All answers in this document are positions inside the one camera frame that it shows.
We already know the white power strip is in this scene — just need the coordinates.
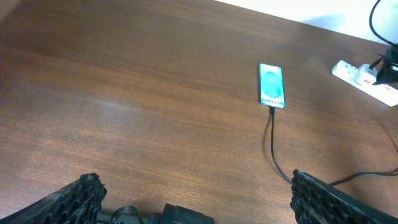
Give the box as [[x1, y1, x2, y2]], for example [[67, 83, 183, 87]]
[[332, 60, 397, 106]]

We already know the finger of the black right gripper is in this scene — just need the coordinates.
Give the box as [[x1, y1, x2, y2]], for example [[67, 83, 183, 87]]
[[373, 67, 398, 85]]

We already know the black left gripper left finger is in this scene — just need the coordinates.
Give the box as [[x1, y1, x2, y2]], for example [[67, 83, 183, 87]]
[[1, 173, 107, 224]]

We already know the blue screen Galaxy smartphone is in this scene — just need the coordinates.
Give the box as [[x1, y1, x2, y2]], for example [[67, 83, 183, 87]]
[[259, 63, 286, 109]]

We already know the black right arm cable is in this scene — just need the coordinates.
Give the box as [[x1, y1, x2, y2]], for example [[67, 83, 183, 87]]
[[368, 0, 398, 49]]

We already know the white USB charger adapter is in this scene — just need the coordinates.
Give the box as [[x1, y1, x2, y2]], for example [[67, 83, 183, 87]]
[[353, 64, 377, 86]]

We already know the black USB charging cable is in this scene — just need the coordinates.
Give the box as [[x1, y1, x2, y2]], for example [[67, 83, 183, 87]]
[[269, 55, 398, 187]]

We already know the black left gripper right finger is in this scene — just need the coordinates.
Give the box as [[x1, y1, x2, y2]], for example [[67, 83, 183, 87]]
[[290, 169, 397, 224]]

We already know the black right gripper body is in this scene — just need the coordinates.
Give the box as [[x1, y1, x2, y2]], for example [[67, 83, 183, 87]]
[[380, 45, 397, 70]]

